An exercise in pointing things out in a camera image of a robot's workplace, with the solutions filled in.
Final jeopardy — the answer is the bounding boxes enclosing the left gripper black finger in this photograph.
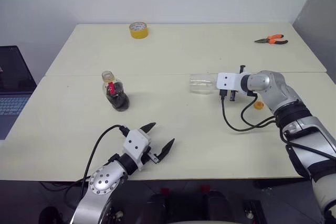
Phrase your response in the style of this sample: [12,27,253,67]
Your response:
[156,137,176,163]
[139,122,157,136]

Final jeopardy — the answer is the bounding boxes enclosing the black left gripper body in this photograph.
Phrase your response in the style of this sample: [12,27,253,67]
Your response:
[140,142,161,166]

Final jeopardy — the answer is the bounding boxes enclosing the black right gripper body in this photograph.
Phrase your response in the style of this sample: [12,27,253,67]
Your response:
[230,65,247,102]

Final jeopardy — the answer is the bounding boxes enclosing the clear plastic bottle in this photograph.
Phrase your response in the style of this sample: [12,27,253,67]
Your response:
[187,73,219,95]

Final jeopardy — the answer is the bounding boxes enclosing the dark liquid plastic bottle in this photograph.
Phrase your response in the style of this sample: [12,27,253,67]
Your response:
[101,70,131,112]

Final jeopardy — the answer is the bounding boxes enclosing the yellow tape roll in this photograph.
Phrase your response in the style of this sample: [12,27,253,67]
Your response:
[129,21,149,40]

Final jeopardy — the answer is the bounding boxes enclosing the dark grey laptop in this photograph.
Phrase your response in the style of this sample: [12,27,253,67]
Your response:
[0,45,38,141]

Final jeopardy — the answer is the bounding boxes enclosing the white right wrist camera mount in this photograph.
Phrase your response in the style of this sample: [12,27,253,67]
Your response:
[215,72,249,95]

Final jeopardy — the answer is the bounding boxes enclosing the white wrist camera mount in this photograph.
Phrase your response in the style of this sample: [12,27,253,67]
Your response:
[215,72,249,95]
[122,129,152,172]

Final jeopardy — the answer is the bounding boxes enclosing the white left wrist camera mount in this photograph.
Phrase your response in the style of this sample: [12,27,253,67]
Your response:
[122,129,152,172]

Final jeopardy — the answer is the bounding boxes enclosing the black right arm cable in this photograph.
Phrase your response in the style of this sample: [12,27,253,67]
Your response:
[218,89,279,132]

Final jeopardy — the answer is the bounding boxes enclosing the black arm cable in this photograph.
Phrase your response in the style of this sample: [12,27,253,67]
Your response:
[65,124,130,210]
[218,89,279,132]

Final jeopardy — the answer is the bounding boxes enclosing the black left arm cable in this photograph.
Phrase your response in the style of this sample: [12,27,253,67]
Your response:
[65,124,130,210]

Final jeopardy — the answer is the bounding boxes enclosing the orange handled pliers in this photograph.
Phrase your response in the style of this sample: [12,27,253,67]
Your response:
[254,34,289,45]

